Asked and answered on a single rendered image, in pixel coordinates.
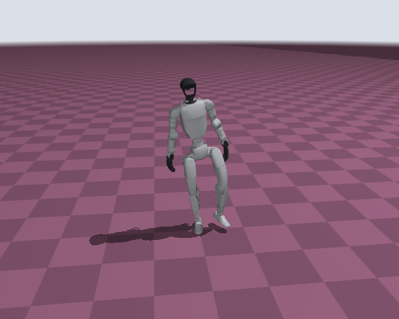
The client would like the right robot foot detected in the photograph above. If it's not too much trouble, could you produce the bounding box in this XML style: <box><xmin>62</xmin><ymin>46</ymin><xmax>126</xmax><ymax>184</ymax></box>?
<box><xmin>194</xmin><ymin>218</ymin><xmax>203</xmax><ymax>234</ymax></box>

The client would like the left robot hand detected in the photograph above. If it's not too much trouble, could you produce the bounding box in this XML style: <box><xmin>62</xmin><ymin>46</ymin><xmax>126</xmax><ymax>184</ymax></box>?
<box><xmin>222</xmin><ymin>141</ymin><xmax>229</xmax><ymax>161</ymax></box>

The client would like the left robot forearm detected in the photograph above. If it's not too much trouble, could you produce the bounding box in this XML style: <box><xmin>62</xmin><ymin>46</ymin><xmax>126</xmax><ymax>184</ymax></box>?
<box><xmin>215</xmin><ymin>125</ymin><xmax>228</xmax><ymax>144</ymax></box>

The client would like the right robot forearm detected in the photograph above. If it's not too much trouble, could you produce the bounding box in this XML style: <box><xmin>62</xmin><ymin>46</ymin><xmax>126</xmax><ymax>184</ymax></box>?
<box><xmin>166</xmin><ymin>132</ymin><xmax>176</xmax><ymax>158</ymax></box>

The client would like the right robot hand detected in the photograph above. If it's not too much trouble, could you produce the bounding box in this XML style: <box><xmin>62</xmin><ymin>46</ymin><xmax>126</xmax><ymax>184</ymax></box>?
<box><xmin>166</xmin><ymin>154</ymin><xmax>176</xmax><ymax>172</ymax></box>

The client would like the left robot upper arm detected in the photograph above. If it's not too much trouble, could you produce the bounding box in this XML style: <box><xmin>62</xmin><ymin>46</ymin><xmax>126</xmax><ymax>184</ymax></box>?
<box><xmin>203</xmin><ymin>99</ymin><xmax>221</xmax><ymax>129</ymax></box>

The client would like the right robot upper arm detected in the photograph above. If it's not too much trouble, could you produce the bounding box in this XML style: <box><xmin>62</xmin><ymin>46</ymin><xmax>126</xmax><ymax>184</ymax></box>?
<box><xmin>169</xmin><ymin>106</ymin><xmax>180</xmax><ymax>140</ymax></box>

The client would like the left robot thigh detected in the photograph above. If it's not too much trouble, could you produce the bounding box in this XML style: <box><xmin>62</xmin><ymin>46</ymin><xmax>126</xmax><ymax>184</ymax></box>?
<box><xmin>208</xmin><ymin>147</ymin><xmax>227</xmax><ymax>194</ymax></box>

